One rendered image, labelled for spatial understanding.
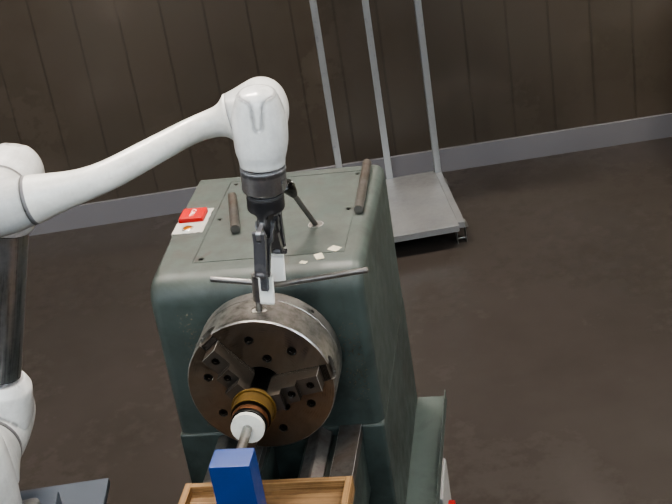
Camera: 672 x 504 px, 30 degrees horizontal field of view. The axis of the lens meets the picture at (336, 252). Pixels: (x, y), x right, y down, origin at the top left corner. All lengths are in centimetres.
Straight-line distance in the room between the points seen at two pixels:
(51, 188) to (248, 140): 40
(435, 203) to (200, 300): 304
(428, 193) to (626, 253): 100
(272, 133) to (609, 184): 374
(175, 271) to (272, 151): 52
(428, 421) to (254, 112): 131
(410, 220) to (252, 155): 320
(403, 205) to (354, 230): 288
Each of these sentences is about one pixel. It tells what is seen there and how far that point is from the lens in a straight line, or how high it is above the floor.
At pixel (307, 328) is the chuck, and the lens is 260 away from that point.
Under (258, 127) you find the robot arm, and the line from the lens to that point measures 237.
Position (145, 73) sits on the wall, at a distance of 611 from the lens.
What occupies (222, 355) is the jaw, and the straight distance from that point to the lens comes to 258.
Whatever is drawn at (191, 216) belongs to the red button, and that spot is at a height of 127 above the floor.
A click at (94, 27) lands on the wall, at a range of 607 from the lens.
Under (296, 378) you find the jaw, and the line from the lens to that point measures 259.
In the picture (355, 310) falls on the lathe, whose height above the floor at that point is 116.
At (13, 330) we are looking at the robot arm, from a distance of 283.
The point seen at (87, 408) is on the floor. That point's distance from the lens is 486.
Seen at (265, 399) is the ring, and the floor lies 111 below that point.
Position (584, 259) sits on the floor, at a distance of 532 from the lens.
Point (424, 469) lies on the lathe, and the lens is 324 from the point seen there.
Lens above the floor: 245
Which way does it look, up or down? 26 degrees down
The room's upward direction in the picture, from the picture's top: 9 degrees counter-clockwise
